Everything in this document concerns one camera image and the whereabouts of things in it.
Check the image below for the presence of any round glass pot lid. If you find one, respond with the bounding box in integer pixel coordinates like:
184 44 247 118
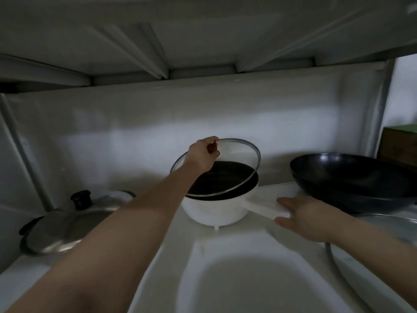
170 138 262 197

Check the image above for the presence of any brown box with green top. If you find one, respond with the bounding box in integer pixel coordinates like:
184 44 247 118
377 124 417 167

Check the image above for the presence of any steel lid with black knob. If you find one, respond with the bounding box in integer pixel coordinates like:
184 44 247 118
24 190 137 256

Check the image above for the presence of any person's right forearm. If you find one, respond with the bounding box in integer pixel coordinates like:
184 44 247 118
331 210 417 305

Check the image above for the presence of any person's left hand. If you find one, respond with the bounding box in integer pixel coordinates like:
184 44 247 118
189 136 221 173

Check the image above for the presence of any black-handled pan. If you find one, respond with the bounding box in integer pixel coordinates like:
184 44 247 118
18 216 46 255

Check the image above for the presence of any person's left forearm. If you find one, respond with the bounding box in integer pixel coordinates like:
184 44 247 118
6 165 203 313

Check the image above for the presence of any black wok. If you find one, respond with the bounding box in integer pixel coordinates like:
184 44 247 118
289 153 417 215

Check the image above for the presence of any white metal shelf rack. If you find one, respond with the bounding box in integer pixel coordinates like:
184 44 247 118
0 0 417 313

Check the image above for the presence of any white pot with black inside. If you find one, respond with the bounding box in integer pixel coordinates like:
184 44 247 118
180 161 293 231

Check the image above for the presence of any person's right hand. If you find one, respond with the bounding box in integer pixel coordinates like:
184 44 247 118
275 196 343 243

